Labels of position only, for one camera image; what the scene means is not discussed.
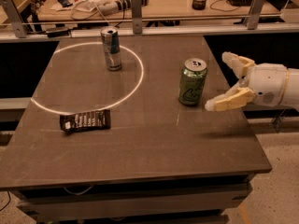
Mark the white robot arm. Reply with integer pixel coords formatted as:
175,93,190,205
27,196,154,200
205,52,299,111

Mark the silver blue redbull can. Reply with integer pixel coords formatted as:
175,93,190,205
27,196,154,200
101,26,121,71

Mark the black snack bar wrapper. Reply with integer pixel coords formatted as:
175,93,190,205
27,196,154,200
60,109,111,133

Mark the left metal bracket post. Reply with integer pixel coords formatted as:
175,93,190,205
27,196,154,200
0,0,27,38

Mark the white power strip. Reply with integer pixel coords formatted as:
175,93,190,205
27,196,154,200
99,0,149,17

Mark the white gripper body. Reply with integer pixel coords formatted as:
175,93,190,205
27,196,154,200
248,63,287,106

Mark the middle metal bracket post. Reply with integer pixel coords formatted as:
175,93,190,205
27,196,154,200
131,0,142,35

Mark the black device on rail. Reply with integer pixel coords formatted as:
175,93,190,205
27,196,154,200
46,27,69,37

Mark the black mesh cup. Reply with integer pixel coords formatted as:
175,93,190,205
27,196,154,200
192,0,206,10

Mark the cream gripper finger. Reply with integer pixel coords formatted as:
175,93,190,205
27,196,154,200
221,51,256,79
205,88,255,111

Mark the right metal bracket post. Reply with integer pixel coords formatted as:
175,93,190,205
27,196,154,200
244,0,265,30

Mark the metal bracket post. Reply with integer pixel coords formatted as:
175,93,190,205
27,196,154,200
131,0,142,35
0,0,27,38
244,0,265,30

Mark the green soda can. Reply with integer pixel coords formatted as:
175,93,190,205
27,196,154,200
178,58,207,105

